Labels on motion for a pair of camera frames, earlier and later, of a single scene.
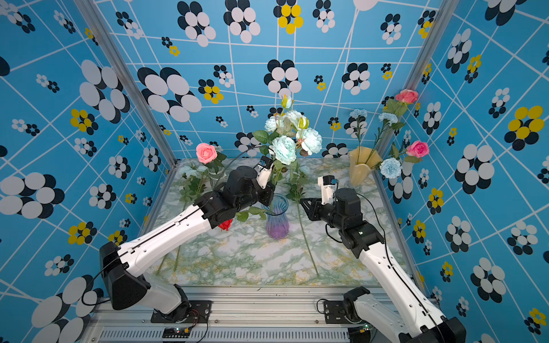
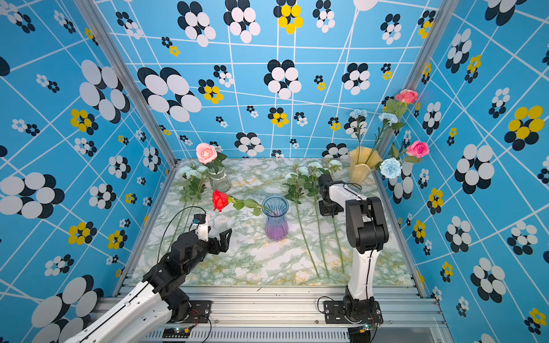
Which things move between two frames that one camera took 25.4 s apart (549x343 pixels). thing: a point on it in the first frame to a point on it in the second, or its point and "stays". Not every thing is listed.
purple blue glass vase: (277, 224) stays
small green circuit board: (176, 332) stays
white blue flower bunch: (289, 134) to (314, 171)
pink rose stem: (207, 155) stays
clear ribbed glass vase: (217, 177) stays
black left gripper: (269, 190) to (216, 247)
